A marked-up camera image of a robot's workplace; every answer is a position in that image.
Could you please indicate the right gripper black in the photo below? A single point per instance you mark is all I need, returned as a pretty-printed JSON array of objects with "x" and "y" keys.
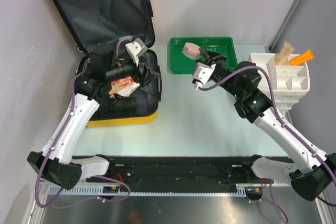
[{"x": 218, "y": 60}]

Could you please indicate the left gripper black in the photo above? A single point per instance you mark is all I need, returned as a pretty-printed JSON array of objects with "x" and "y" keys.
[{"x": 142, "y": 77}]

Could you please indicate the pink round cosmetic jar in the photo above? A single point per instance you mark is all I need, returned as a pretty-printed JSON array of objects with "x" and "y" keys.
[{"x": 191, "y": 51}]

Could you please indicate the floral cloth pouch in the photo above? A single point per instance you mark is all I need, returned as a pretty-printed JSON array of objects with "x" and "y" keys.
[{"x": 123, "y": 87}]

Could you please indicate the yellow Pikachu hard-shell suitcase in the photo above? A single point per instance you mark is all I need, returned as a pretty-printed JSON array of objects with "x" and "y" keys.
[{"x": 102, "y": 28}]

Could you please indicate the beige cosmetic tube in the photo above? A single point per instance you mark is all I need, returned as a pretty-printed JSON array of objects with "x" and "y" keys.
[{"x": 286, "y": 50}]

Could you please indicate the white plastic drawer organizer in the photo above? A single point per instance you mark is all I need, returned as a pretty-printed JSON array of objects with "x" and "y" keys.
[{"x": 290, "y": 83}]

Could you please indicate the orange cosmetic tube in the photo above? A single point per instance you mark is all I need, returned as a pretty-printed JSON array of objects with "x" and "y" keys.
[{"x": 306, "y": 56}]

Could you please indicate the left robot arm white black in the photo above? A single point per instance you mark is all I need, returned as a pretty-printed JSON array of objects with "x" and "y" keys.
[{"x": 91, "y": 106}]

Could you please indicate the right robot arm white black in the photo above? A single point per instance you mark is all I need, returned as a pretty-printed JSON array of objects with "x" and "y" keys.
[{"x": 260, "y": 109}]

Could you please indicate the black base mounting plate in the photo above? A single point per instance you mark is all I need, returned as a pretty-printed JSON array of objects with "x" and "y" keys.
[{"x": 229, "y": 169}]

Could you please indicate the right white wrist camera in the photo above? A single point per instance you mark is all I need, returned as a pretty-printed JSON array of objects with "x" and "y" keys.
[{"x": 201, "y": 74}]

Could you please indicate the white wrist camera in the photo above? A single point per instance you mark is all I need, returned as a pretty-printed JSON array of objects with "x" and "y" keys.
[
  {"x": 136, "y": 49},
  {"x": 201, "y": 74}
]

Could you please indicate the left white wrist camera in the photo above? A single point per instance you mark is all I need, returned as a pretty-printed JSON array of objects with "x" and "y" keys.
[{"x": 136, "y": 49}]

